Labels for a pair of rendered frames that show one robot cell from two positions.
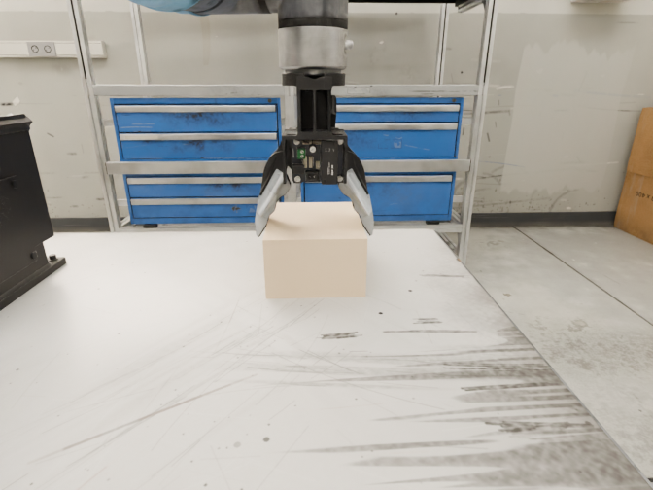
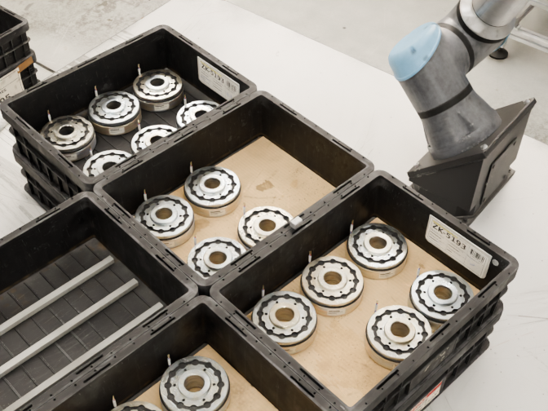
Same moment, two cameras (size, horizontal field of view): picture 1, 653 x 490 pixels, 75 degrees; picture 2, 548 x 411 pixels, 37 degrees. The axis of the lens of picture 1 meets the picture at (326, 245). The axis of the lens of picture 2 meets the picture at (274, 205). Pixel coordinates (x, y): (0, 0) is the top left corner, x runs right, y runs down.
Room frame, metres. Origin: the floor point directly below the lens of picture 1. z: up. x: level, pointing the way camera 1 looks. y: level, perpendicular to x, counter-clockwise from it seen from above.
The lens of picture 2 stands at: (-0.75, -0.03, 1.91)
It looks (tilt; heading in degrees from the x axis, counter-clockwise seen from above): 46 degrees down; 39
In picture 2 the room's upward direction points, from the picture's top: 1 degrees clockwise
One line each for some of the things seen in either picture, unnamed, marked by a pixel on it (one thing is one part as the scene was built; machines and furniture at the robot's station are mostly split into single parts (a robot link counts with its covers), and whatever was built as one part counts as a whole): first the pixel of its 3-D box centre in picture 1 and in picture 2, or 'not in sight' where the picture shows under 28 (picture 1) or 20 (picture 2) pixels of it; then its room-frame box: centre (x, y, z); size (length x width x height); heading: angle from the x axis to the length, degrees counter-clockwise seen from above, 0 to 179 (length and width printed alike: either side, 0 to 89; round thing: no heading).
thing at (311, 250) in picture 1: (314, 245); not in sight; (0.53, 0.02, 0.74); 0.16 x 0.12 x 0.07; 2
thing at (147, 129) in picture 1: (201, 163); not in sight; (1.91, 0.56, 0.60); 0.72 x 0.03 x 0.56; 92
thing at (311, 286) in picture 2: not in sight; (332, 280); (-0.04, 0.42, 0.86); 0.10 x 0.10 x 0.01
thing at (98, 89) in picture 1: (290, 89); not in sight; (1.95, 0.16, 0.91); 1.70 x 0.10 x 0.05; 92
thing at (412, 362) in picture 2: not in sight; (366, 281); (-0.04, 0.36, 0.92); 0.40 x 0.30 x 0.02; 174
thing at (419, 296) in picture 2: not in sight; (442, 294); (0.06, 0.27, 0.86); 0.10 x 0.10 x 0.01
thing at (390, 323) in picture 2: not in sight; (399, 330); (-0.05, 0.28, 0.86); 0.05 x 0.05 x 0.01
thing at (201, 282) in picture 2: not in sight; (236, 181); (-0.01, 0.66, 0.92); 0.40 x 0.30 x 0.02; 174
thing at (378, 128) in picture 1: (379, 162); not in sight; (1.94, -0.24, 0.60); 0.72 x 0.03 x 0.56; 92
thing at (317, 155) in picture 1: (314, 129); not in sight; (0.50, 0.01, 0.89); 0.09 x 0.08 x 0.12; 2
